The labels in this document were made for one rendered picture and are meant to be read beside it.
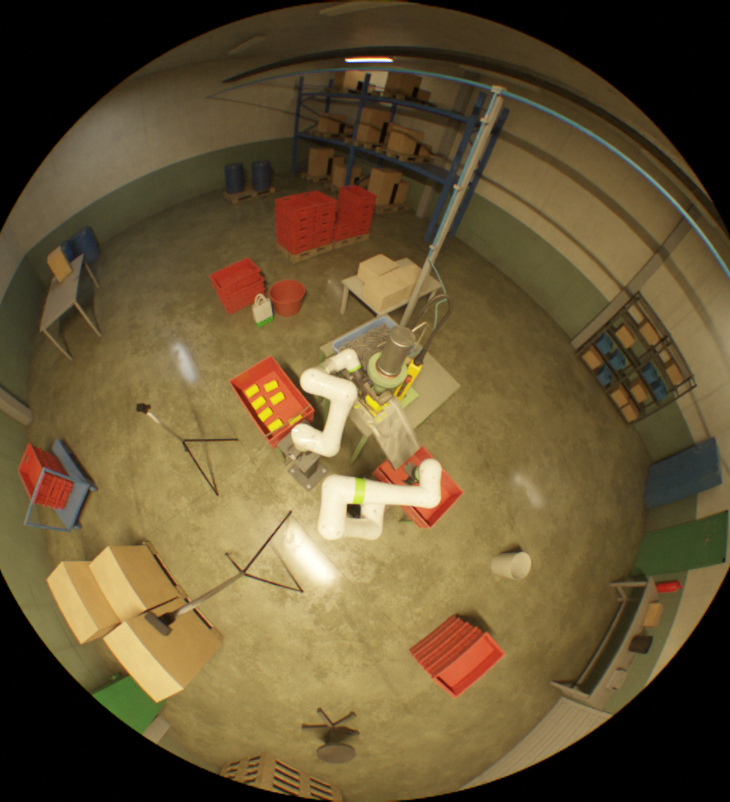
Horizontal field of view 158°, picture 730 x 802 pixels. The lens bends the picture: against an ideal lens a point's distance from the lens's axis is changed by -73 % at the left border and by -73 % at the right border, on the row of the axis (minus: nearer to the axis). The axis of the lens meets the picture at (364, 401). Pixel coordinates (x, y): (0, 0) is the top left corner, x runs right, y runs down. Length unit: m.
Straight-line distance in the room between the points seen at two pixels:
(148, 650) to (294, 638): 1.39
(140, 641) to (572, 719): 5.27
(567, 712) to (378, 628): 3.79
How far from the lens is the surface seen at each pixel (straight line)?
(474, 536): 3.08
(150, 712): 3.71
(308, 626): 2.82
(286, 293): 3.82
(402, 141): 6.32
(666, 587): 5.66
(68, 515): 3.77
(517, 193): 6.27
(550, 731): 5.49
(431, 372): 2.15
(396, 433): 1.84
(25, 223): 9.18
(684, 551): 6.10
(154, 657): 2.23
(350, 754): 3.24
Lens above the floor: 2.59
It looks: 62 degrees down
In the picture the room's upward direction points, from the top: 21 degrees clockwise
